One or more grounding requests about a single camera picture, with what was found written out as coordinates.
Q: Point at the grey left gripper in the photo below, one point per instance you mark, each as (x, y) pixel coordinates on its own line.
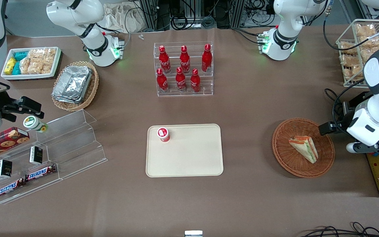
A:
(344, 122)

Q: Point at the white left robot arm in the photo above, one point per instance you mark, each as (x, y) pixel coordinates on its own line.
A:
(283, 36)

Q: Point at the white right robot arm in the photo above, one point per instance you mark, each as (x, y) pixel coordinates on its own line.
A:
(90, 36)

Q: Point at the white rectangular snack tray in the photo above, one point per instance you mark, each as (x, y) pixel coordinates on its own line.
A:
(7, 76)

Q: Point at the wrapped triangle sandwich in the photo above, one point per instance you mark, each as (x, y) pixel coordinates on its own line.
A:
(304, 148)

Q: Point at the round brown wicker basket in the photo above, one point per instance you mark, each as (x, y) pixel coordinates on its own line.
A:
(285, 154)

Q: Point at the oval light wicker basket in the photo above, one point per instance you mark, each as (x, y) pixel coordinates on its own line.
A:
(89, 92)

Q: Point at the beige plastic serving tray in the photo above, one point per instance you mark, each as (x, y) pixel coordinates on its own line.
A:
(192, 154)

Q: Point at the green sunflower yogurt cup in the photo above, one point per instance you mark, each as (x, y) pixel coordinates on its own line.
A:
(33, 123)

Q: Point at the red tartan cookie box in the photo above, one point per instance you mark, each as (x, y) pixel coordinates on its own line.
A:
(2, 141)

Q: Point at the teal snack packet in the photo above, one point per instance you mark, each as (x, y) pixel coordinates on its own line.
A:
(21, 56)
(16, 68)

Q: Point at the clear rice cracker pack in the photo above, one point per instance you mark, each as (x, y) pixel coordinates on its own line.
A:
(346, 46)
(36, 61)
(25, 65)
(365, 29)
(352, 73)
(350, 60)
(49, 59)
(370, 42)

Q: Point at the yellow snack packet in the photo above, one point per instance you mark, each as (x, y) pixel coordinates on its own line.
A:
(10, 65)

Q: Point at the small black snack box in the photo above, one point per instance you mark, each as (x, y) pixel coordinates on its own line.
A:
(4, 168)
(36, 155)

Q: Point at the stacked aluminium foil trays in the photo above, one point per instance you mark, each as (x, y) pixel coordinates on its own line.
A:
(72, 84)

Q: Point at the clear acrylic stepped stand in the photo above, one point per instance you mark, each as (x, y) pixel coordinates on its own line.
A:
(74, 144)

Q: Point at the Snickers chocolate bar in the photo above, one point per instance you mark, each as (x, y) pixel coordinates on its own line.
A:
(10, 188)
(40, 173)

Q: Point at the beige cloth bag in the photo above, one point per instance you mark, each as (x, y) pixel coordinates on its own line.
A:
(123, 18)

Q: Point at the red cola bottle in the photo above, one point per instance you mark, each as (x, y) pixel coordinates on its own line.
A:
(162, 81)
(195, 81)
(180, 80)
(206, 58)
(184, 60)
(164, 60)

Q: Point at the red strawberry yogurt cup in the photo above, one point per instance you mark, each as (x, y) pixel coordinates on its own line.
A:
(163, 134)

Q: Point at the clear acrylic bottle stand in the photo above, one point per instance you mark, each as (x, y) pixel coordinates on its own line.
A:
(184, 92)

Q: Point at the small white box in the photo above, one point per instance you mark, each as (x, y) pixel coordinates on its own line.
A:
(193, 233)

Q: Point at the aluminium profile rack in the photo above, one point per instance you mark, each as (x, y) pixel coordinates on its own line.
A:
(192, 13)

